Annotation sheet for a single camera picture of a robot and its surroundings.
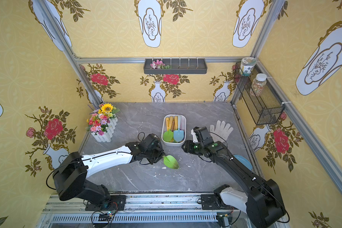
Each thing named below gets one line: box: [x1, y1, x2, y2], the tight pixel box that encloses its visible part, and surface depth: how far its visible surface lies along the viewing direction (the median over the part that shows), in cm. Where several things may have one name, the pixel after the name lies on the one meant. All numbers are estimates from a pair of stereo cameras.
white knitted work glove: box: [209, 120, 234, 143], surface depth 105 cm
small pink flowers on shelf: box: [150, 59, 171, 70], surface depth 89 cm
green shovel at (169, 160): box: [162, 154, 180, 170], surface depth 83 cm
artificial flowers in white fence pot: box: [85, 103, 121, 143], surface depth 93 cm
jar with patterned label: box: [239, 56, 257, 77], surface depth 87 cm
